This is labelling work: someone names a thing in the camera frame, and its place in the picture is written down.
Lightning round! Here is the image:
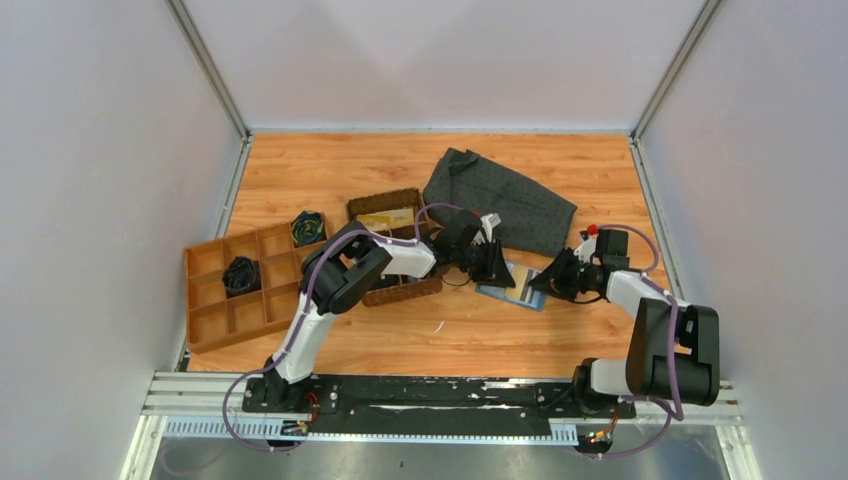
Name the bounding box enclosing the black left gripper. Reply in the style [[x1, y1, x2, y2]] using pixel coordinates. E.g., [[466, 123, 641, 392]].
[[451, 238, 515, 289]]

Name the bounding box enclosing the teal leather card holder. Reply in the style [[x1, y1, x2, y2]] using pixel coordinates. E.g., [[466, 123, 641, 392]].
[[475, 262, 547, 312]]

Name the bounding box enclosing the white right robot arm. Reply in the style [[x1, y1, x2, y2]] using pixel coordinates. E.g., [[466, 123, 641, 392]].
[[529, 224, 721, 419]]

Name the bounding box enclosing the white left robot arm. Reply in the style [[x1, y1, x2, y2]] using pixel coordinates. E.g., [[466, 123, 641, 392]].
[[261, 208, 516, 413]]

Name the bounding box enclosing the dark grey dotted cloth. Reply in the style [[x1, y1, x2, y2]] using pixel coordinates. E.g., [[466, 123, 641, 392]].
[[422, 148, 577, 257]]

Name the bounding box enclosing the woven wicker basket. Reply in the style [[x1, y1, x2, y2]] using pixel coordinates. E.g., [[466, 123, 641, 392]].
[[346, 187, 442, 307]]

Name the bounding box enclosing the wooden compartment tray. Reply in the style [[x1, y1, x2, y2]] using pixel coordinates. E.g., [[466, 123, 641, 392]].
[[183, 211, 332, 354]]

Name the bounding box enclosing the black rolled tie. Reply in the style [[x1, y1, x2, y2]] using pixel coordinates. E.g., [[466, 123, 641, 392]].
[[221, 256, 262, 298]]

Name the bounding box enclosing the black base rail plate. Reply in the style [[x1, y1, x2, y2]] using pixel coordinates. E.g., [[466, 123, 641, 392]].
[[242, 375, 636, 437]]

